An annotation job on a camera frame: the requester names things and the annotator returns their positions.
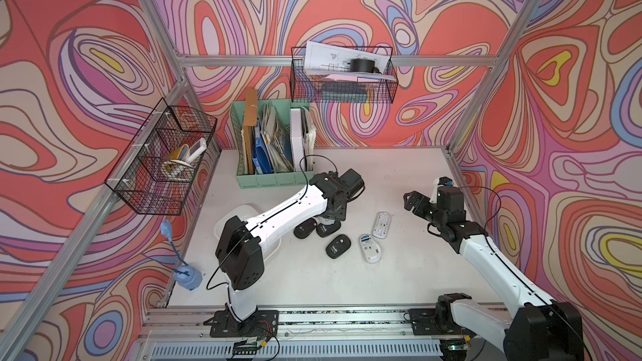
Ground white book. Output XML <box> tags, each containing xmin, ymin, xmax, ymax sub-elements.
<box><xmin>290</xmin><ymin>108</ymin><xmax>306</xmax><ymax>171</ymax></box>

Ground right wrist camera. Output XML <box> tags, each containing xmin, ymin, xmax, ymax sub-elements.
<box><xmin>437</xmin><ymin>176</ymin><xmax>454</xmax><ymax>187</ymax></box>

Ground white paper sheets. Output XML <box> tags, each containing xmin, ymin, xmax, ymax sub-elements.
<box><xmin>303</xmin><ymin>41</ymin><xmax>396</xmax><ymax>82</ymax></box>

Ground black wire basket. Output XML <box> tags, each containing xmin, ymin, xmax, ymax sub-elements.
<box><xmin>289</xmin><ymin>44</ymin><xmax>399</xmax><ymax>104</ymax></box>
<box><xmin>105</xmin><ymin>99</ymin><xmax>217</xmax><ymax>216</ymax></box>

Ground white tube in basket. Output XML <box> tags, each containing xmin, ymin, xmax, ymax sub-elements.
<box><xmin>183</xmin><ymin>137</ymin><xmax>207</xmax><ymax>164</ymax></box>

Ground brown envelope folder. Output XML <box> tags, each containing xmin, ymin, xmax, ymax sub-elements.
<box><xmin>242</xmin><ymin>87</ymin><xmax>258</xmax><ymax>175</ymax></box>

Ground aluminium rail base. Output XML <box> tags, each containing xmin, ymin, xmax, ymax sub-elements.
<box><xmin>126</xmin><ymin>304</ymin><xmax>506</xmax><ymax>360</ymax></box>

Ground black mouse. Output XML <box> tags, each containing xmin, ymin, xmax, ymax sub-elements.
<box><xmin>325</xmin><ymin>234</ymin><xmax>352</xmax><ymax>260</ymax></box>
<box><xmin>316</xmin><ymin>221</ymin><xmax>341</xmax><ymax>238</ymax></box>
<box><xmin>294</xmin><ymin>217</ymin><xmax>318</xmax><ymax>240</ymax></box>

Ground black mouse bottom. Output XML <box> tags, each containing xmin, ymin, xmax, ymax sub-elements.
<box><xmin>325</xmin><ymin>234</ymin><xmax>352</xmax><ymax>260</ymax></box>

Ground green circuit board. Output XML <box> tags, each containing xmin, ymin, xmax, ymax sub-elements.
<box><xmin>232</xmin><ymin>340</ymin><xmax>267</xmax><ymax>355</ymax></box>

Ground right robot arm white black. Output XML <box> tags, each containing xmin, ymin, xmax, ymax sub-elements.
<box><xmin>404</xmin><ymin>183</ymin><xmax>586</xmax><ymax>360</ymax></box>

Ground green file organizer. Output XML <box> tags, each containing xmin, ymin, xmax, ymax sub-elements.
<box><xmin>230</xmin><ymin>100</ymin><xmax>314</xmax><ymax>189</ymax></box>

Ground black wire basket back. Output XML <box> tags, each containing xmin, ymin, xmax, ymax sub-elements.
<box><xmin>289</xmin><ymin>44</ymin><xmax>399</xmax><ymax>104</ymax></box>

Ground white mouse blue sticker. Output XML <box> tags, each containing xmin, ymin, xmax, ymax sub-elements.
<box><xmin>359</xmin><ymin>234</ymin><xmax>382</xmax><ymax>264</ymax></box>

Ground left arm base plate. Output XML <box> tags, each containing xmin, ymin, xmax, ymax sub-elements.
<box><xmin>203</xmin><ymin>309</ymin><xmax>279</xmax><ymax>339</ymax></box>

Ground white storage tray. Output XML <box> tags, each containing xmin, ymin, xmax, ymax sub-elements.
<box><xmin>214</xmin><ymin>202</ymin><xmax>282</xmax><ymax>262</ymax></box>

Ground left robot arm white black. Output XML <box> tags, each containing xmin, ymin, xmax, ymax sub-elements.
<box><xmin>215</xmin><ymin>169</ymin><xmax>365</xmax><ymax>323</ymax></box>

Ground blue folder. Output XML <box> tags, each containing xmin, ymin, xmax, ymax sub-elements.
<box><xmin>252</xmin><ymin>125</ymin><xmax>274</xmax><ymax>175</ymax></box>

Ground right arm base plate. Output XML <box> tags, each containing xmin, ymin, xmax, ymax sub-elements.
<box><xmin>406</xmin><ymin>309</ymin><xmax>476</xmax><ymax>338</ymax></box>

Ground blue plastic connector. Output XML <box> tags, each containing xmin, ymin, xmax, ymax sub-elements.
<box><xmin>160</xmin><ymin>220</ymin><xmax>202</xmax><ymax>291</ymax></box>

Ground yellow tape roll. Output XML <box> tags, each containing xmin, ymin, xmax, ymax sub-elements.
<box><xmin>160</xmin><ymin>145</ymin><xmax>194</xmax><ymax>182</ymax></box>

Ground black wire basket left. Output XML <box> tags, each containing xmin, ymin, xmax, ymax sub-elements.
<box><xmin>105</xmin><ymin>99</ymin><xmax>217</xmax><ymax>216</ymax></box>

